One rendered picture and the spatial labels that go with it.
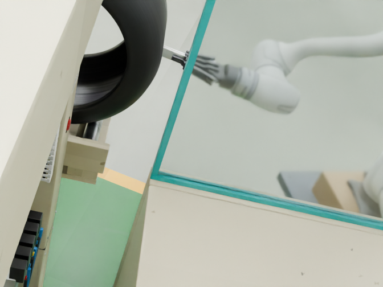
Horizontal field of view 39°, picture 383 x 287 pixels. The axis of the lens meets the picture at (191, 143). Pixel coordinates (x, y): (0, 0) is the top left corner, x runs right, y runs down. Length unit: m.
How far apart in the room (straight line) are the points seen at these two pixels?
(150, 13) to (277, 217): 0.62
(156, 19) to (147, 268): 0.72
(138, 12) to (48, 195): 0.53
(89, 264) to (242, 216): 1.48
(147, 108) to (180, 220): 2.30
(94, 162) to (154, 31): 0.41
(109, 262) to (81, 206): 0.33
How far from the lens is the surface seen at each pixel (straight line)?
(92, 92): 1.72
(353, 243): 1.09
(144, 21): 1.38
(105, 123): 1.72
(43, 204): 1.53
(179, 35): 4.01
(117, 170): 2.81
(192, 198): 1.00
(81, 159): 1.56
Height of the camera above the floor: 1.98
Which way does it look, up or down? 40 degrees down
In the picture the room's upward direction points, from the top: 20 degrees clockwise
